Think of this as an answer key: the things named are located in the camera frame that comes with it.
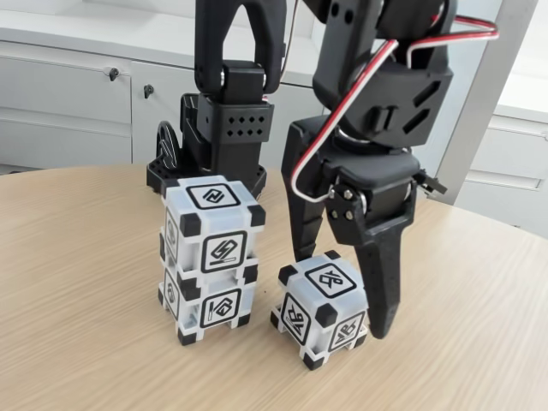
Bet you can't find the white cube with X symbol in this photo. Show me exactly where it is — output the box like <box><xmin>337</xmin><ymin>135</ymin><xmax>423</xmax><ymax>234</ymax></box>
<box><xmin>269</xmin><ymin>250</ymin><xmax>372</xmax><ymax>372</ymax></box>

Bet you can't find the black round clamp knob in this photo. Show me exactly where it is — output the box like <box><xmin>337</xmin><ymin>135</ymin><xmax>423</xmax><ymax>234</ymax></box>
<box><xmin>156</xmin><ymin>121</ymin><xmax>181</xmax><ymax>170</ymax></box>

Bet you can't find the white cube with zigzag symbol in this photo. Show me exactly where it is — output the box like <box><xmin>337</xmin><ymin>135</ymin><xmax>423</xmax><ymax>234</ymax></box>
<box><xmin>160</xmin><ymin>175</ymin><xmax>266</xmax><ymax>279</ymax></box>

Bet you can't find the red white black servo cable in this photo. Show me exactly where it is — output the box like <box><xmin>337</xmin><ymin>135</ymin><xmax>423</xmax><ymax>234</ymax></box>
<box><xmin>293</xmin><ymin>15</ymin><xmax>501</xmax><ymax>202</ymax></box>

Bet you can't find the thin grey motor cable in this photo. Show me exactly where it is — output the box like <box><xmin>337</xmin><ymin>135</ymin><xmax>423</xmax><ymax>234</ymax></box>
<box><xmin>280</xmin><ymin>0</ymin><xmax>301</xmax><ymax>85</ymax></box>

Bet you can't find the white low cabinet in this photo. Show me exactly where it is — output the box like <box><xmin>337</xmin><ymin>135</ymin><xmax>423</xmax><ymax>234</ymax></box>
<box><xmin>0</xmin><ymin>0</ymin><xmax>326</xmax><ymax>175</ymax></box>
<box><xmin>460</xmin><ymin>74</ymin><xmax>548</xmax><ymax>241</ymax></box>

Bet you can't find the white cube with lamp symbol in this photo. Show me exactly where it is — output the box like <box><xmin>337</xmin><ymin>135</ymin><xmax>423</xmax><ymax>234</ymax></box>
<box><xmin>157</xmin><ymin>269</ymin><xmax>259</xmax><ymax>348</ymax></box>

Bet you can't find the black gripper camera with mount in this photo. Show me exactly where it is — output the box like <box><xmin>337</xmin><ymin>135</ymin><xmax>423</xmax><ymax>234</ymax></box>
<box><xmin>415</xmin><ymin>169</ymin><xmax>449</xmax><ymax>199</ymax></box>

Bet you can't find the grey metal frame post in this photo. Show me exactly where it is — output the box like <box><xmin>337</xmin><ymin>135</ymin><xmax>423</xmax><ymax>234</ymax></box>
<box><xmin>427</xmin><ymin>0</ymin><xmax>539</xmax><ymax>209</ymax></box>

